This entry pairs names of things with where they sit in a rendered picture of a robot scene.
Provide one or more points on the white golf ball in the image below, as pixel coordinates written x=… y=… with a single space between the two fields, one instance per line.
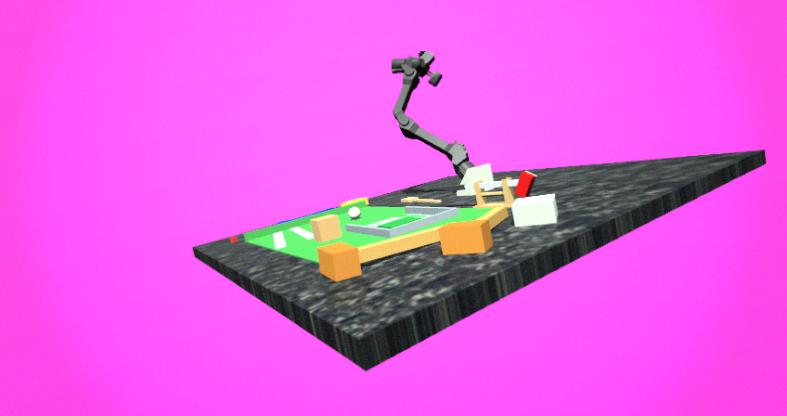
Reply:
x=354 y=213

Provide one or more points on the green flat mat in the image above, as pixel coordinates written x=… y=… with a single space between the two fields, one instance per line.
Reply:
x=299 y=246

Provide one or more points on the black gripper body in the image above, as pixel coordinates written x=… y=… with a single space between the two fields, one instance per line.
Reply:
x=435 y=76

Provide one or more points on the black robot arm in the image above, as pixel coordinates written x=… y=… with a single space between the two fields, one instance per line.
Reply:
x=455 y=152

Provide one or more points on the white flat strip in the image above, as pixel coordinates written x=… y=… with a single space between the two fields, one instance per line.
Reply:
x=308 y=235
x=279 y=240

